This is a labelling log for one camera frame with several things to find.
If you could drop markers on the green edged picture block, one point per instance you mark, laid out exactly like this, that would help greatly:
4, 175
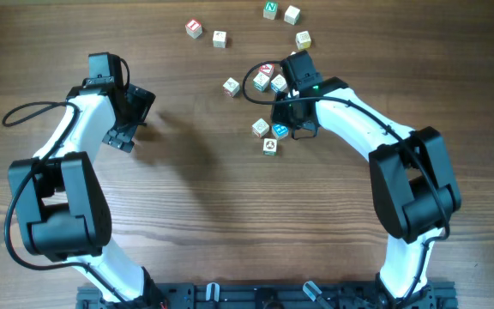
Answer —
261, 82

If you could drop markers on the red I letter block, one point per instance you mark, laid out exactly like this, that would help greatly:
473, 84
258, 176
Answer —
193, 28

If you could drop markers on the blue edged picture block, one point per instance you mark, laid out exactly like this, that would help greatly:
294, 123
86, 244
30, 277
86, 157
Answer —
278, 84

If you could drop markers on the red A letter block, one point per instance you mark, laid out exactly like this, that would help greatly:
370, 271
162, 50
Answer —
267, 69

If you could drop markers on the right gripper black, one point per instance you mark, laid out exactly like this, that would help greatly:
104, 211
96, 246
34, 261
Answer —
277, 117

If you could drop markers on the green brown circle block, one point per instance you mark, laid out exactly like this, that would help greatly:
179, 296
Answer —
269, 146

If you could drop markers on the white number 2 block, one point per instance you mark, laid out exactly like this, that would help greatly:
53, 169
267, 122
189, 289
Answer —
219, 39

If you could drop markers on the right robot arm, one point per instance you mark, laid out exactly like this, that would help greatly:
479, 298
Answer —
414, 194

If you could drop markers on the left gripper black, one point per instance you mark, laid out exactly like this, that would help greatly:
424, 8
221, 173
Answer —
131, 118

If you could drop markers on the yellow edged wooden block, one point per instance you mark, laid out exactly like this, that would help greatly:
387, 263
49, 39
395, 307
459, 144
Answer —
303, 40

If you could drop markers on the red O letter block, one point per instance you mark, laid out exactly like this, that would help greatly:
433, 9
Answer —
231, 87

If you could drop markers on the red Y letter block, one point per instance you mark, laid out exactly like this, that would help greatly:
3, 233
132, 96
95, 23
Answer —
260, 128

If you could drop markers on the green N letter block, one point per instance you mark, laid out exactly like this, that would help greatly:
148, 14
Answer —
270, 10

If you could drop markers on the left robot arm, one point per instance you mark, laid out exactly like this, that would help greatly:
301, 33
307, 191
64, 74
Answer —
58, 216

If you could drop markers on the plain white wooden block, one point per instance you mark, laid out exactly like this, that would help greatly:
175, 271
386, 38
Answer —
292, 15

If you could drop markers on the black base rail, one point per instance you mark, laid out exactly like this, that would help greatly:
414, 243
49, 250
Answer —
343, 295

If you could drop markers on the blue top wooden block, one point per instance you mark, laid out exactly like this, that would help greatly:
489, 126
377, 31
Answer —
279, 131

